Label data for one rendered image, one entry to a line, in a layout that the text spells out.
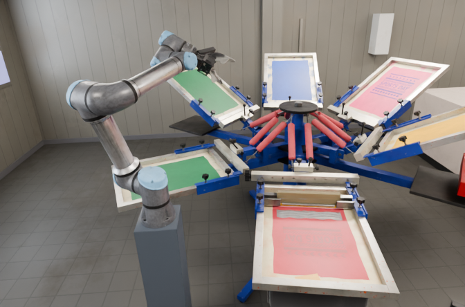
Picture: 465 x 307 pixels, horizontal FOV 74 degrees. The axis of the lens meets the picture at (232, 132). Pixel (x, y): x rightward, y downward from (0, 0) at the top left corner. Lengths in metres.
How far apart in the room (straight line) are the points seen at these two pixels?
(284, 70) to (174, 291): 2.63
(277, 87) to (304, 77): 0.33
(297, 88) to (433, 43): 3.34
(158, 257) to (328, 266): 0.76
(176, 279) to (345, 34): 4.67
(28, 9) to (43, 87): 1.16
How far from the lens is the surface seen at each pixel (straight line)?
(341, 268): 1.59
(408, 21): 5.95
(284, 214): 1.84
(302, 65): 3.65
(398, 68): 3.42
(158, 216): 1.38
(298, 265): 1.56
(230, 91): 3.18
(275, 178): 2.06
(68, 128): 5.92
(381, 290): 1.51
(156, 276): 1.57
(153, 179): 1.31
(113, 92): 1.13
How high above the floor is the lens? 2.05
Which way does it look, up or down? 22 degrees down
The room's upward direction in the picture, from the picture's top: 2 degrees counter-clockwise
